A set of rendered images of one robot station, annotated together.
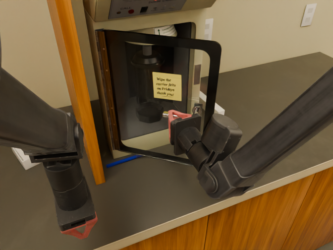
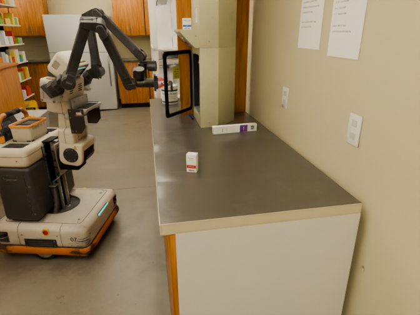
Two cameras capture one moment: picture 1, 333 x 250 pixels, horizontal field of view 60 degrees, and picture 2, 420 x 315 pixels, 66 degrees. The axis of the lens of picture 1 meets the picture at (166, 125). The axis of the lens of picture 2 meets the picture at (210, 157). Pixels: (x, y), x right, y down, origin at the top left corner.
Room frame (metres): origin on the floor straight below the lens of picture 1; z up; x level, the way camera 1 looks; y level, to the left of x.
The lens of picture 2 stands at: (1.32, -1.98, 1.50)
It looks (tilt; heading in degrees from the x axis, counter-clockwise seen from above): 21 degrees down; 103
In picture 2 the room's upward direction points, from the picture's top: straight up
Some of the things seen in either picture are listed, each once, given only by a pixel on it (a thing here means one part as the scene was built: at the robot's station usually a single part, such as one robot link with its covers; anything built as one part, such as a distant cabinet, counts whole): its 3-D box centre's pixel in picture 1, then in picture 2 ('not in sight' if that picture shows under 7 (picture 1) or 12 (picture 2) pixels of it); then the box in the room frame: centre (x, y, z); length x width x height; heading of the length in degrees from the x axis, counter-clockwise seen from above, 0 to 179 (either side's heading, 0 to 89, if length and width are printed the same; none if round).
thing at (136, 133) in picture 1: (158, 106); (179, 83); (0.66, 0.02, 1.19); 0.30 x 0.01 x 0.40; 74
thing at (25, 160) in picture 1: (40, 146); not in sight; (0.76, 0.44, 0.96); 0.16 x 0.12 x 0.04; 132
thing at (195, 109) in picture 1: (182, 113); not in sight; (0.61, -0.04, 1.20); 0.10 x 0.05 x 0.03; 74
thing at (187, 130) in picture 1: (191, 141); (150, 82); (0.50, -0.06, 1.20); 0.07 x 0.07 x 0.10; 23
